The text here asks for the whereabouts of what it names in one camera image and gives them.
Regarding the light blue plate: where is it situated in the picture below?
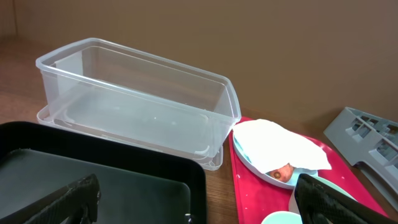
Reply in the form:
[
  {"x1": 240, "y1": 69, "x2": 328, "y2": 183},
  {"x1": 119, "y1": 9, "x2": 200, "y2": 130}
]
[{"x1": 230, "y1": 135, "x2": 318, "y2": 190}]

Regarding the grey dishwasher rack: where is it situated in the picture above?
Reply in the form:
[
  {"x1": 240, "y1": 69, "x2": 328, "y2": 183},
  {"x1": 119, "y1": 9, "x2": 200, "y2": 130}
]
[{"x1": 324, "y1": 107, "x2": 397, "y2": 208}]

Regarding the red serving tray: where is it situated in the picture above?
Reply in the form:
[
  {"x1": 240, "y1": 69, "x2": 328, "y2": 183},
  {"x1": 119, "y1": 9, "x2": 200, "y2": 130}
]
[{"x1": 229, "y1": 117, "x2": 384, "y2": 223}]

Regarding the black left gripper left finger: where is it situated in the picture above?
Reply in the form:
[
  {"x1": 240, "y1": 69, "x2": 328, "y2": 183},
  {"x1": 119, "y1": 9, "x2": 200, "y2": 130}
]
[{"x1": 1, "y1": 174, "x2": 101, "y2": 224}]

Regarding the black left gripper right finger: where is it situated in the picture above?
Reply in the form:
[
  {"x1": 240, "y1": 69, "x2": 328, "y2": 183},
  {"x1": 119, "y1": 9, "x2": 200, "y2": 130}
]
[{"x1": 294, "y1": 174, "x2": 397, "y2": 224}]

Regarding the light blue bowl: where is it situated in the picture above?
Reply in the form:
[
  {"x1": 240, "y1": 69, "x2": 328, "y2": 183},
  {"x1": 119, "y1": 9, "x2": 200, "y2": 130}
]
[{"x1": 261, "y1": 211, "x2": 303, "y2": 224}]

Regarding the clear plastic bin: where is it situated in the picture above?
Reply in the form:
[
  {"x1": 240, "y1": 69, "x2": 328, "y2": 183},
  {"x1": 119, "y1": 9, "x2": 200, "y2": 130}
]
[{"x1": 35, "y1": 38, "x2": 241, "y2": 170}]

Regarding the orange carrot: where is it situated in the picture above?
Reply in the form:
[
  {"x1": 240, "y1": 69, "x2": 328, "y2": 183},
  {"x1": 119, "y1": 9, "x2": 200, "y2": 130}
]
[{"x1": 270, "y1": 164, "x2": 295, "y2": 182}]

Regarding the white paper napkin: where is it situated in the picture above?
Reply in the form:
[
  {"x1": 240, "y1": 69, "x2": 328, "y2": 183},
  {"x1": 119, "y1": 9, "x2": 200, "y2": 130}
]
[{"x1": 233, "y1": 119, "x2": 331, "y2": 174}]

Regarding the black tray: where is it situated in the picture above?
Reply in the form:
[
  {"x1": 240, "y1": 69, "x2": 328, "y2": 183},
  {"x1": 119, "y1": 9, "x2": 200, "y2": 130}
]
[{"x1": 1, "y1": 121, "x2": 208, "y2": 223}]

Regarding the mint green bowl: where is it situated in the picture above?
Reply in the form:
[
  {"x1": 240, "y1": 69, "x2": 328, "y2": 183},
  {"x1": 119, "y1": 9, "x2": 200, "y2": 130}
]
[{"x1": 289, "y1": 176, "x2": 355, "y2": 214}]

